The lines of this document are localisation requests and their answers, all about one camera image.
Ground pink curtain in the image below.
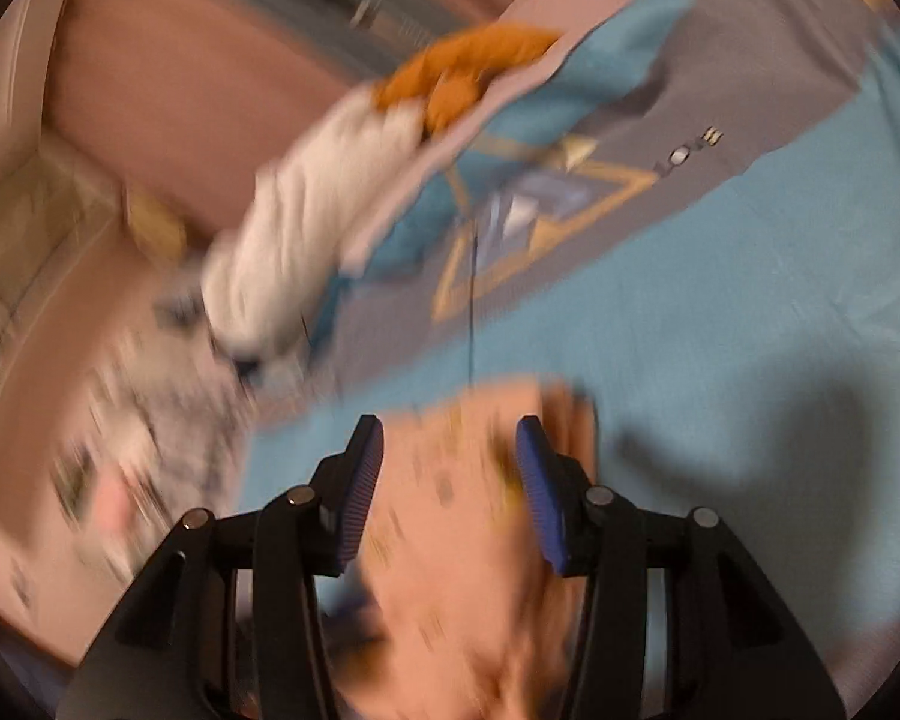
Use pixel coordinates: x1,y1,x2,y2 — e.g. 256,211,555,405
43,0,512,232

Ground orange plush goose feet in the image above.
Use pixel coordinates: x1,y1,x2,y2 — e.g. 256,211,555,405
374,21,562,137

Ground orange cartoon print shirt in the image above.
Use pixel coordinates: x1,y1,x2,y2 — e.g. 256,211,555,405
331,377,595,718

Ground white plush goose toy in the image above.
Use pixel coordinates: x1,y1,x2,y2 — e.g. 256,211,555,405
201,85,425,361

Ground pink folded garment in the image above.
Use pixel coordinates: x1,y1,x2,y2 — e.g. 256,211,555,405
89,472,139,538

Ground wall shelf unit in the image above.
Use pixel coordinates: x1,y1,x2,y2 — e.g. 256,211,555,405
0,138,121,369

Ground blue grey patterned duvet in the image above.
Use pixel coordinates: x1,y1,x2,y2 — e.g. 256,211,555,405
244,0,900,718

